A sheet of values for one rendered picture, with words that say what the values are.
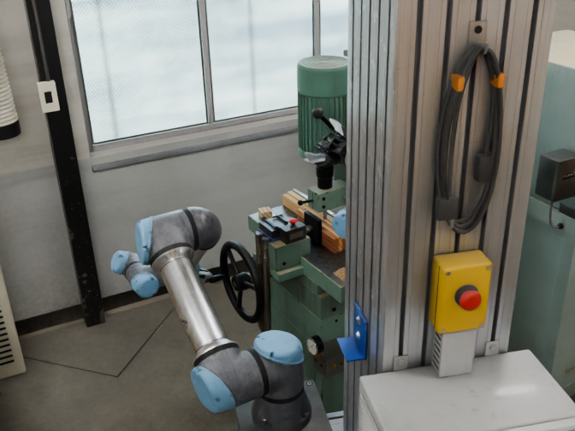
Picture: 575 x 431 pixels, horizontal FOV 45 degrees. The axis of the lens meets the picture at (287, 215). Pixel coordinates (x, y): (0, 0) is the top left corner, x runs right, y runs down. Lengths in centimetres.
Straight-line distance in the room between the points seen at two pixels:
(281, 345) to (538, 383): 62
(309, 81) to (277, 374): 94
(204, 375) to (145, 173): 200
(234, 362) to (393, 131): 77
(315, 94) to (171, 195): 156
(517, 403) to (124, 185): 255
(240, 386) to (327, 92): 98
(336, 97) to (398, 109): 113
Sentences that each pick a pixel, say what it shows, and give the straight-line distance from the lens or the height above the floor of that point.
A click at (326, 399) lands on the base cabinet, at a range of 256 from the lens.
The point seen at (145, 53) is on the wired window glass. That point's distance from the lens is 341.
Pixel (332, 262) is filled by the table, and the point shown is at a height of 90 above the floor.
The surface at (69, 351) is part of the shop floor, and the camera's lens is 357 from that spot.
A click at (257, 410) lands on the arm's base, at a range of 178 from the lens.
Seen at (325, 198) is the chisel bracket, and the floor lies 105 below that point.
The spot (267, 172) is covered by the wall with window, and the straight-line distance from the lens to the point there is 375.
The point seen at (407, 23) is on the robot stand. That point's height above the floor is 185.
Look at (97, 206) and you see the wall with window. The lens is 350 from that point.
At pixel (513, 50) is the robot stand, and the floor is 180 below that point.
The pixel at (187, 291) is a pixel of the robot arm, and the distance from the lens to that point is 172.
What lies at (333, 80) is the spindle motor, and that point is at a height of 147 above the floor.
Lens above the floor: 206
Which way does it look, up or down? 27 degrees down
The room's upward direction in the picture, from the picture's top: 2 degrees counter-clockwise
